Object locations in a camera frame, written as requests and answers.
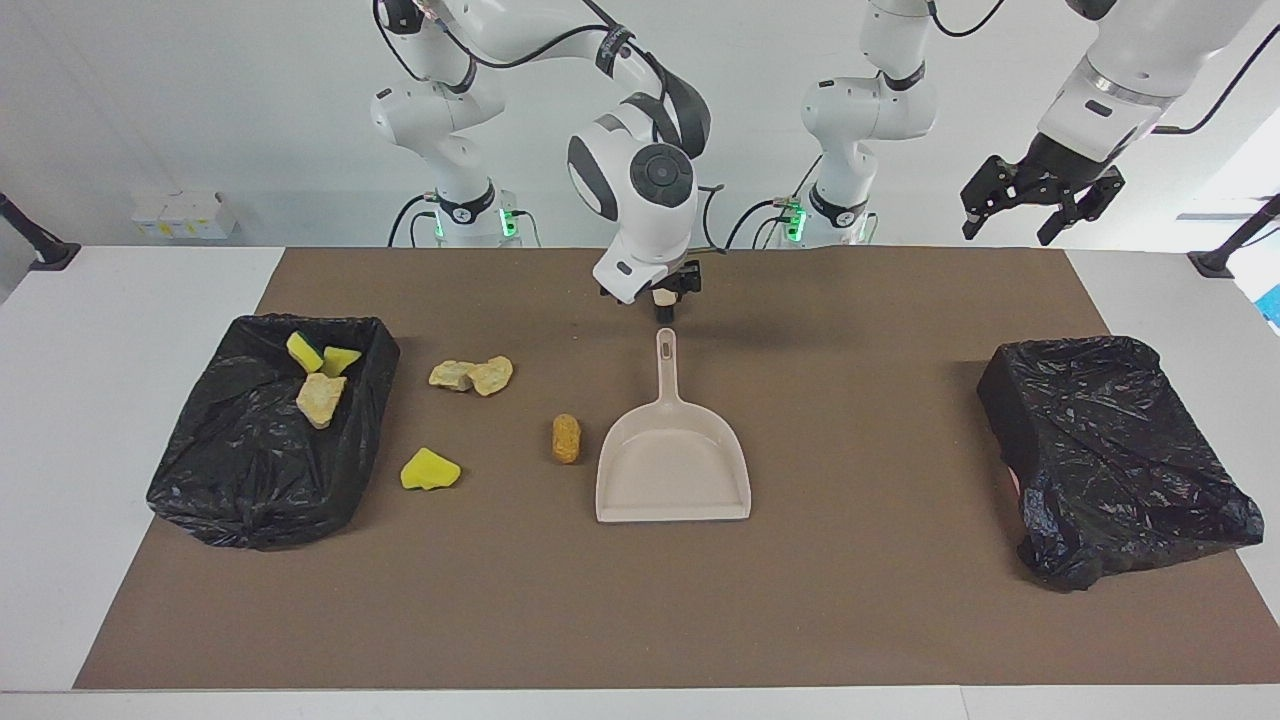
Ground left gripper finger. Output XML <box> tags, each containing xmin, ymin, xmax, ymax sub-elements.
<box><xmin>1037</xmin><ymin>168</ymin><xmax>1126</xmax><ymax>247</ymax></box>
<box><xmin>960</xmin><ymin>155</ymin><xmax>1013</xmax><ymax>241</ymax></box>

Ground beige plastic dustpan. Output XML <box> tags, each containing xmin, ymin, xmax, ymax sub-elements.
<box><xmin>596</xmin><ymin>327</ymin><xmax>753</xmax><ymax>524</ymax></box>

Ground large beige sponge chunk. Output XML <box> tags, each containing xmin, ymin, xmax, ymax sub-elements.
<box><xmin>296</xmin><ymin>372</ymin><xmax>348</xmax><ymax>430</ymax></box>

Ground bag-covered bin with pink rim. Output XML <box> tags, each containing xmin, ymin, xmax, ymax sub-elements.
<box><xmin>977</xmin><ymin>335</ymin><xmax>1265</xmax><ymax>592</ymax></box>

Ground open bin with black bag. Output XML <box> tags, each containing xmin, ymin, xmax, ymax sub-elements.
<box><xmin>147</xmin><ymin>314</ymin><xmax>402</xmax><ymax>551</ymax></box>

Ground yellow rounded sponge piece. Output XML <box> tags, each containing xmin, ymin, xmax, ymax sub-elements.
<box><xmin>401</xmin><ymin>447</ymin><xmax>463</xmax><ymax>492</ymax></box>

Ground brown table mat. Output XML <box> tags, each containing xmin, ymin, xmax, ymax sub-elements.
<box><xmin>73</xmin><ymin>247</ymin><xmax>1280</xmax><ymax>691</ymax></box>

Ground white boxes with yellow labels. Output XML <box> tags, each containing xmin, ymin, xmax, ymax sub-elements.
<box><xmin>131</xmin><ymin>191</ymin><xmax>238</xmax><ymax>240</ymax></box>

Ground black left base cable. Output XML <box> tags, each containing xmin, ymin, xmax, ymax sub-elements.
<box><xmin>727</xmin><ymin>198</ymin><xmax>801</xmax><ymax>249</ymax></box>

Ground black base cable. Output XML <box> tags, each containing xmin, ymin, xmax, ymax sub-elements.
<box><xmin>388</xmin><ymin>193</ymin><xmax>441</xmax><ymax>248</ymax></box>
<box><xmin>727</xmin><ymin>198</ymin><xmax>801</xmax><ymax>249</ymax></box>

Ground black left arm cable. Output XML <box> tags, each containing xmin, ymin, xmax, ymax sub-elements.
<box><xmin>1150</xmin><ymin>25</ymin><xmax>1280</xmax><ymax>136</ymax></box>

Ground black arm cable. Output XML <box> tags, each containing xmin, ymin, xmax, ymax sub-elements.
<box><xmin>375</xmin><ymin>0</ymin><xmax>723</xmax><ymax>253</ymax></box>
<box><xmin>1150</xmin><ymin>25</ymin><xmax>1280</xmax><ymax>136</ymax></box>

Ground black camera stand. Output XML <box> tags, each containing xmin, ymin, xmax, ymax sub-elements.
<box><xmin>1188</xmin><ymin>194</ymin><xmax>1280</xmax><ymax>279</ymax></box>
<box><xmin>0</xmin><ymin>192</ymin><xmax>82</xmax><ymax>272</ymax></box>

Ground black right base cable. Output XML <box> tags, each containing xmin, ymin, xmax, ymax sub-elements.
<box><xmin>388</xmin><ymin>193</ymin><xmax>441</xmax><ymax>248</ymax></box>

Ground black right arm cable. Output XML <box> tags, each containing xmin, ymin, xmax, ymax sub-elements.
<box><xmin>375</xmin><ymin>0</ymin><xmax>723</xmax><ymax>253</ymax></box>

